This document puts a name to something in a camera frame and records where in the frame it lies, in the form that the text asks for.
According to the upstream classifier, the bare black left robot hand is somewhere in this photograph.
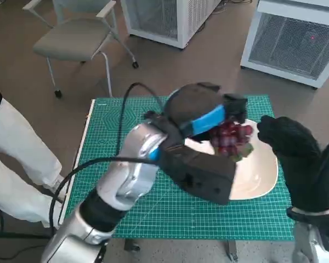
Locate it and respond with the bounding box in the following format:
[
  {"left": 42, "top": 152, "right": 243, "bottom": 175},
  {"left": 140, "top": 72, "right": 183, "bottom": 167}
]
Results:
[{"left": 163, "top": 82, "right": 249, "bottom": 145}]

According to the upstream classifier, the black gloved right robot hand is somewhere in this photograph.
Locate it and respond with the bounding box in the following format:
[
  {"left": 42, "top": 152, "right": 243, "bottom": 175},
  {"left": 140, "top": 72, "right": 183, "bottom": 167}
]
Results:
[{"left": 256, "top": 115, "right": 329, "bottom": 214}]

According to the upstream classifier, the purple toy grape bunch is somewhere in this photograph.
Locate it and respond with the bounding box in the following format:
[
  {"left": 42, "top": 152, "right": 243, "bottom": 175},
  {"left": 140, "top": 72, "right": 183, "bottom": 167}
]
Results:
[{"left": 209, "top": 120, "right": 255, "bottom": 163}]

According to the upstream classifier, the white plate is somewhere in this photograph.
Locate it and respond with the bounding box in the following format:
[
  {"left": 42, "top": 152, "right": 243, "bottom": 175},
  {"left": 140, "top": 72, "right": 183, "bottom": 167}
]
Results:
[{"left": 168, "top": 90, "right": 280, "bottom": 201}]

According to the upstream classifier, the white mesh cabinet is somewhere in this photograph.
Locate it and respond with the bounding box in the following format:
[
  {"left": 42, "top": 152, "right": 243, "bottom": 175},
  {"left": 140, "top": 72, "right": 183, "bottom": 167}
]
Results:
[
  {"left": 120, "top": 0, "right": 223, "bottom": 50},
  {"left": 240, "top": 0, "right": 329, "bottom": 89}
]

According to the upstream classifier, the green cutting mat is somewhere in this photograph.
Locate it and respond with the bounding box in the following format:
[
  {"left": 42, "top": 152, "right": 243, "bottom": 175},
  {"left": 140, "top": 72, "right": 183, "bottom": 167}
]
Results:
[{"left": 59, "top": 94, "right": 296, "bottom": 242}]

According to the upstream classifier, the grey chair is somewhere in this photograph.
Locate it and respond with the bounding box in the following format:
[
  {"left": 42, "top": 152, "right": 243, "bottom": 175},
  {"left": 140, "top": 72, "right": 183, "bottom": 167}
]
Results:
[{"left": 21, "top": 0, "right": 140, "bottom": 99}]

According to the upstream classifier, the person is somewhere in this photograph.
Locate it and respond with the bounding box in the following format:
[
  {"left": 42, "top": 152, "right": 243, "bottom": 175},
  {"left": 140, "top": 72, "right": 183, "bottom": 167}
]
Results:
[{"left": 0, "top": 79, "right": 70, "bottom": 228}]

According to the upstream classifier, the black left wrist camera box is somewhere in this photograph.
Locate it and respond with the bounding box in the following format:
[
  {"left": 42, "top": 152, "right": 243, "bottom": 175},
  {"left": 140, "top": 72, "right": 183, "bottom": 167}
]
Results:
[{"left": 159, "top": 141, "right": 237, "bottom": 207}]

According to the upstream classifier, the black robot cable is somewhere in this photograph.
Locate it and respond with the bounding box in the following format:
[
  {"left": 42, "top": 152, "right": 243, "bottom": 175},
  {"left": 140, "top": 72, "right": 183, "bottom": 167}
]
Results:
[
  {"left": 49, "top": 156, "right": 160, "bottom": 239},
  {"left": 116, "top": 82, "right": 167, "bottom": 160}
]

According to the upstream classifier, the black table bracket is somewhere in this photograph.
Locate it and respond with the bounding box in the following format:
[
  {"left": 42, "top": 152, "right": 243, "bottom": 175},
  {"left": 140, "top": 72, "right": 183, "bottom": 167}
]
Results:
[
  {"left": 124, "top": 237, "right": 141, "bottom": 253},
  {"left": 225, "top": 240, "right": 239, "bottom": 261}
]

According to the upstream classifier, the black floor cable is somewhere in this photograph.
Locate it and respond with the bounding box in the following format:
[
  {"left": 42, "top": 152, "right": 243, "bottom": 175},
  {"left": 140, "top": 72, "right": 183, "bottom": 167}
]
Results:
[{"left": 0, "top": 205, "right": 53, "bottom": 254}]

